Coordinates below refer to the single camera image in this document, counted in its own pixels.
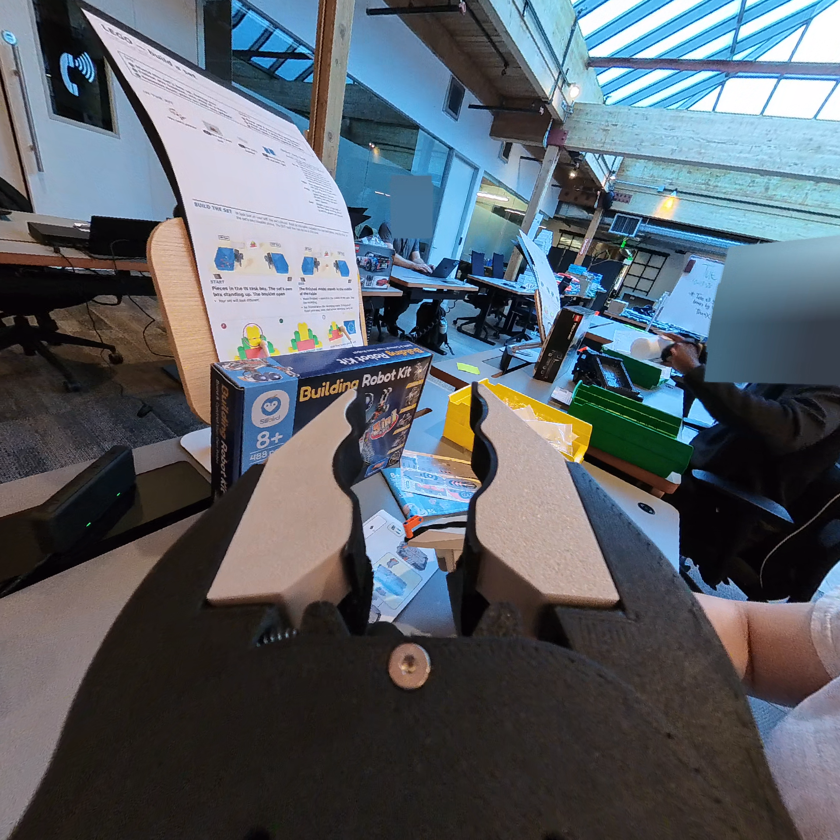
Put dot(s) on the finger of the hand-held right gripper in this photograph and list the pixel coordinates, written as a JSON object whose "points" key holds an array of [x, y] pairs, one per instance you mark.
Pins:
{"points": [[446, 539]]}

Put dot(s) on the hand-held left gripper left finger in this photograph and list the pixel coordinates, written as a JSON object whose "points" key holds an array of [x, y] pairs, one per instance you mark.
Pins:
{"points": [[282, 525]]}

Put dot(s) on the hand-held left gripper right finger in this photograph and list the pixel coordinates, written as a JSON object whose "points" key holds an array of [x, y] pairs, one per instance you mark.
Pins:
{"points": [[538, 525]]}

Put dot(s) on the orange connector brick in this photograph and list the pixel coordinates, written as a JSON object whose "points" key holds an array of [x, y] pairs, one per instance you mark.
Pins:
{"points": [[411, 525]]}

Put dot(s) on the person's right forearm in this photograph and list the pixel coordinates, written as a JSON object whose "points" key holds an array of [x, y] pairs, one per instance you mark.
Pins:
{"points": [[768, 649]]}

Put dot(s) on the grey desk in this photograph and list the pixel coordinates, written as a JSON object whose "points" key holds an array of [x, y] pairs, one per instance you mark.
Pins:
{"points": [[65, 656]]}

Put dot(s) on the wooden edged desk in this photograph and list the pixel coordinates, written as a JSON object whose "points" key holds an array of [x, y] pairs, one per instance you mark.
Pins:
{"points": [[26, 249]]}

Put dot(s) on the open instruction booklet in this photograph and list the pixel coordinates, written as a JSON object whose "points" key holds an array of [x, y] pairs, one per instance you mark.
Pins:
{"points": [[394, 577]]}

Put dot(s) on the blue covered booklet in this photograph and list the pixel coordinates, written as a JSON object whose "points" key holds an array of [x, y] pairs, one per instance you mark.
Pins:
{"points": [[394, 482]]}

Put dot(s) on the clear plastic bags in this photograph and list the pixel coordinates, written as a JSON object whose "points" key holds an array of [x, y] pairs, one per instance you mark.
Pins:
{"points": [[544, 430]]}

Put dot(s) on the yellow parts bin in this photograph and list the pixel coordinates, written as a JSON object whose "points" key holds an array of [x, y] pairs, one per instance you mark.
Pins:
{"points": [[457, 420]]}

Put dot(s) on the blue robot kit box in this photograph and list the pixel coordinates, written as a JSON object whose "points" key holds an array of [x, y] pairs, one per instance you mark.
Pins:
{"points": [[289, 400]]}

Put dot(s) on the green parts bin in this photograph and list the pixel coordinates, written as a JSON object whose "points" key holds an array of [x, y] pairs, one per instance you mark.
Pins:
{"points": [[630, 433], [636, 371]]}

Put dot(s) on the black brick assembly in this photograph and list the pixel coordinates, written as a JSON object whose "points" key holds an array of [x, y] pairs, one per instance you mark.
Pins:
{"points": [[604, 374]]}

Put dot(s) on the black product box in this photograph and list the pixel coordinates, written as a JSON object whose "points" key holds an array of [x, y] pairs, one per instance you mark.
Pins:
{"points": [[558, 348]]}

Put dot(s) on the black office chair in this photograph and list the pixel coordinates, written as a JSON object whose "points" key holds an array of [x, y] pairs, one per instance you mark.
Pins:
{"points": [[735, 525], [39, 295]]}

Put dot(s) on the black box with green light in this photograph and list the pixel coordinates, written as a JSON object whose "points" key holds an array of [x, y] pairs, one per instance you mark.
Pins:
{"points": [[85, 499]]}

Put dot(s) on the black backpack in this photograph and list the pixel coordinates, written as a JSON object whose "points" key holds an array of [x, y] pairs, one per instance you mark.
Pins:
{"points": [[430, 328]]}

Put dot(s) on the wooden sheet stand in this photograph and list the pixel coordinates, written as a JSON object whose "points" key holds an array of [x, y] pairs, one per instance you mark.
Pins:
{"points": [[180, 315]]}

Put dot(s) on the black laptop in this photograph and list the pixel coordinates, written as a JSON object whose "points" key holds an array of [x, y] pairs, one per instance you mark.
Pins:
{"points": [[445, 268]]}

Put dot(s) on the whiteboard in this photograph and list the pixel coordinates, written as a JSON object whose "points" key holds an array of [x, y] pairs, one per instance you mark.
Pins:
{"points": [[689, 295]]}

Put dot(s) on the toy car box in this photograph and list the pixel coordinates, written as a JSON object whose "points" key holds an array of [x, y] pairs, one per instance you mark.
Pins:
{"points": [[374, 262]]}

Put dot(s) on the black docking device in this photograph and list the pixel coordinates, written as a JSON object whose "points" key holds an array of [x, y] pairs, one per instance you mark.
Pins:
{"points": [[118, 236]]}

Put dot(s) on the black phone sign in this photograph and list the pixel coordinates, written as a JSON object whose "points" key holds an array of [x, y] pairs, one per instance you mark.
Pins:
{"points": [[79, 72]]}

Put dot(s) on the wooden post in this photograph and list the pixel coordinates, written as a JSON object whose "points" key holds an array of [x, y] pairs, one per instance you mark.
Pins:
{"points": [[331, 79]]}

